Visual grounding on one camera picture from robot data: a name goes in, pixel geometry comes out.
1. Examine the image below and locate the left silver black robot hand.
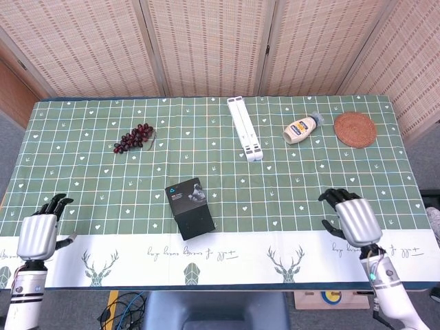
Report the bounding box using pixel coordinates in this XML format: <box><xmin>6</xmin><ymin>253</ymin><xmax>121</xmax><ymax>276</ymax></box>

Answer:
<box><xmin>16</xmin><ymin>193</ymin><xmax>78</xmax><ymax>263</ymax></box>

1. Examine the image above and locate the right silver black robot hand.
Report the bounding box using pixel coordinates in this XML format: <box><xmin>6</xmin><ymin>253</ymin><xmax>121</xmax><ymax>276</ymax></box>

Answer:
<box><xmin>318</xmin><ymin>188</ymin><xmax>383</xmax><ymax>248</ymax></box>

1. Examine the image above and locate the black cardboard box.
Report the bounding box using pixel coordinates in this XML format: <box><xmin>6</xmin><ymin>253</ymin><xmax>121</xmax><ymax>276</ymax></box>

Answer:
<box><xmin>164</xmin><ymin>177</ymin><xmax>217</xmax><ymax>241</ymax></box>

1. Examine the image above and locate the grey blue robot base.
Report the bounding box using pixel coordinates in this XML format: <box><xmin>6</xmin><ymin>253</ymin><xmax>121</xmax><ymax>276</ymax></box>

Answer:
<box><xmin>142</xmin><ymin>291</ymin><xmax>292</xmax><ymax>330</ymax></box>

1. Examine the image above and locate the grey white shoe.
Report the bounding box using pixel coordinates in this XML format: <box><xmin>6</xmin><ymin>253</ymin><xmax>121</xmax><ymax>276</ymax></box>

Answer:
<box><xmin>426</xmin><ymin>206</ymin><xmax>440</xmax><ymax>241</ymax></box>

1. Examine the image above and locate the round brown woven coaster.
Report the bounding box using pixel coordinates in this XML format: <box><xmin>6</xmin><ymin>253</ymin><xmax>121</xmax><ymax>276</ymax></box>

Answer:
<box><xmin>333</xmin><ymin>111</ymin><xmax>377</xmax><ymax>149</ymax></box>

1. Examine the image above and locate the cream mayonnaise squeeze bottle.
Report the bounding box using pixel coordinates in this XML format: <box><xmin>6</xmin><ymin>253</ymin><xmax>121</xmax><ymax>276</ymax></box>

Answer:
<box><xmin>283</xmin><ymin>112</ymin><xmax>325</xmax><ymax>146</ymax></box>

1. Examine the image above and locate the dark red grape bunch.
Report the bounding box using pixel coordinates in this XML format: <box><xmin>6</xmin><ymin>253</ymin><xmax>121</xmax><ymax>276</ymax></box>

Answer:
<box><xmin>113</xmin><ymin>122</ymin><xmax>156</xmax><ymax>155</ymax></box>

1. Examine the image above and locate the brown wooden door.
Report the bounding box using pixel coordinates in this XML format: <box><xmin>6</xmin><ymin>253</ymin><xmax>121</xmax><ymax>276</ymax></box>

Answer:
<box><xmin>0</xmin><ymin>58</ymin><xmax>41</xmax><ymax>129</ymax></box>

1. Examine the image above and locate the white folding stand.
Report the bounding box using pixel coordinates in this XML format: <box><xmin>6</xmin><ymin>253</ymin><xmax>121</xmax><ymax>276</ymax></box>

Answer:
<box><xmin>227</xmin><ymin>96</ymin><xmax>265</xmax><ymax>163</ymax></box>

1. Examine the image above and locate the bamboo folding screen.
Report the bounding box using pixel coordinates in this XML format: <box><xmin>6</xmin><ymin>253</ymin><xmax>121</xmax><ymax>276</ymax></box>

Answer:
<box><xmin>0</xmin><ymin>0</ymin><xmax>440</xmax><ymax>145</ymax></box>

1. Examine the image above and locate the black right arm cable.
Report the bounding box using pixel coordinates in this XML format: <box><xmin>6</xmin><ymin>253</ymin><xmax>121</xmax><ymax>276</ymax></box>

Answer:
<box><xmin>373</xmin><ymin>298</ymin><xmax>399</xmax><ymax>330</ymax></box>

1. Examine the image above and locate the black floor cable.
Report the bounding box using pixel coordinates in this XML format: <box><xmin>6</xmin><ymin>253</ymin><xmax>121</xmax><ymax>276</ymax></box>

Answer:
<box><xmin>99</xmin><ymin>291</ymin><xmax>145</xmax><ymax>330</ymax></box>

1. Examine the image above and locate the blue floor cable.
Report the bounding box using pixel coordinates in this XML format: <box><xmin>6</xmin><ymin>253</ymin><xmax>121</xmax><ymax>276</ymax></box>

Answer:
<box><xmin>118</xmin><ymin>291</ymin><xmax>147</xmax><ymax>330</ymax></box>

